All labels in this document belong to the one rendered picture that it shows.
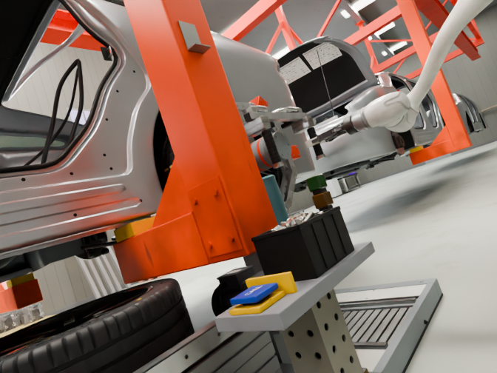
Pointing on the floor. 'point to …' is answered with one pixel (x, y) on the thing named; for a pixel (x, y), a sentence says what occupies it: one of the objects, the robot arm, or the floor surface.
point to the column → (322, 340)
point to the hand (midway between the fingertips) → (314, 141)
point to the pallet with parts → (29, 314)
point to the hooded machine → (333, 188)
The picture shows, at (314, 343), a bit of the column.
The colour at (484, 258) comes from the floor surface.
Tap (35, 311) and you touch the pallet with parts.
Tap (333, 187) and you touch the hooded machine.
